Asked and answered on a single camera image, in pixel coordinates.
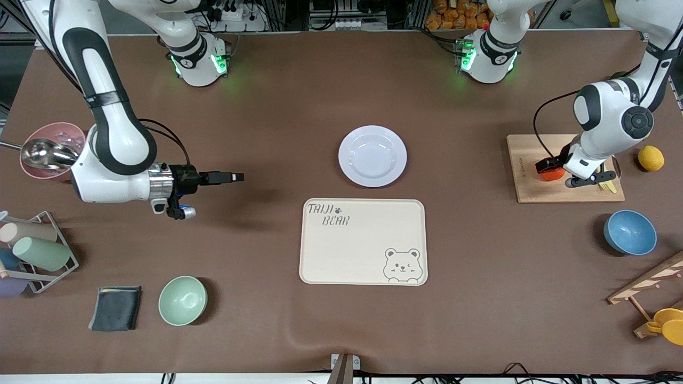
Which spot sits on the mint green cup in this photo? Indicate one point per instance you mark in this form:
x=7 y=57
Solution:
x=42 y=254

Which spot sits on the beige cup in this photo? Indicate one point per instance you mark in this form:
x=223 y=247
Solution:
x=32 y=232

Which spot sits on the pink bowl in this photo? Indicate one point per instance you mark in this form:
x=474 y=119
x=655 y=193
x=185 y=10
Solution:
x=58 y=133

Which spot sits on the pale lavender plate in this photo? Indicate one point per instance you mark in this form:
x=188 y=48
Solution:
x=372 y=156

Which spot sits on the orange fruit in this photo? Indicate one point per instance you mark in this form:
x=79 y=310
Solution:
x=552 y=176

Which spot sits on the blue cup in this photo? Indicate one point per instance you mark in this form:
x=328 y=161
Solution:
x=8 y=260

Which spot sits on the pile of orange bread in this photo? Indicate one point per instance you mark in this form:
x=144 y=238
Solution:
x=459 y=16

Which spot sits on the shiny metal scoop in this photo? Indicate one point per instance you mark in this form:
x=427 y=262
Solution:
x=48 y=153

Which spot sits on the yellow mug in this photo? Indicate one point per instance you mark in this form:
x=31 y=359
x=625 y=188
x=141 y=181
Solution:
x=671 y=325

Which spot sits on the yellow lemon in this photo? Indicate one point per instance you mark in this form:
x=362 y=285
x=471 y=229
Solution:
x=651 y=158

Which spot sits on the white power strip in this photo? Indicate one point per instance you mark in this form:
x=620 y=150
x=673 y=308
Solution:
x=235 y=18

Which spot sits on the mint green bowl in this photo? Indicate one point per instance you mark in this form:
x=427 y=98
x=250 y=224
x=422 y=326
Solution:
x=182 y=301

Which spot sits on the dark grey folded cloth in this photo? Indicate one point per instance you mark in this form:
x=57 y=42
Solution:
x=115 y=309

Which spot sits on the blue bowl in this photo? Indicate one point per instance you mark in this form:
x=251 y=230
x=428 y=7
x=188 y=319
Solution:
x=630 y=233

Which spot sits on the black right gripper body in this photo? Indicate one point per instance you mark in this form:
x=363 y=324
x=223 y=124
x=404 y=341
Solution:
x=187 y=176

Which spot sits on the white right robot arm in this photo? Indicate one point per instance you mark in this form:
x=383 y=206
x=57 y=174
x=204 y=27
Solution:
x=120 y=144

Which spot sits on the wooden mug rack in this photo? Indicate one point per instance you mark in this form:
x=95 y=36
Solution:
x=648 y=280

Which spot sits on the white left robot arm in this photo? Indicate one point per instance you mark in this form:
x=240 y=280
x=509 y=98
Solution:
x=613 y=112

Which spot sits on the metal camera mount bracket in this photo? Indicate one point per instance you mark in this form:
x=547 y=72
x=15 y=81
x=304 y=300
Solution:
x=343 y=368

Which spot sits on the purple cup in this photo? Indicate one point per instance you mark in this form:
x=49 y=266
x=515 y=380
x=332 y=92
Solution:
x=10 y=288

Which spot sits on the cream bear print tray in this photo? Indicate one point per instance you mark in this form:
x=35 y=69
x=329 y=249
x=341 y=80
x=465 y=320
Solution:
x=352 y=250

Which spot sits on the wooden cutting board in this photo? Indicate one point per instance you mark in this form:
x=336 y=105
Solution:
x=525 y=186

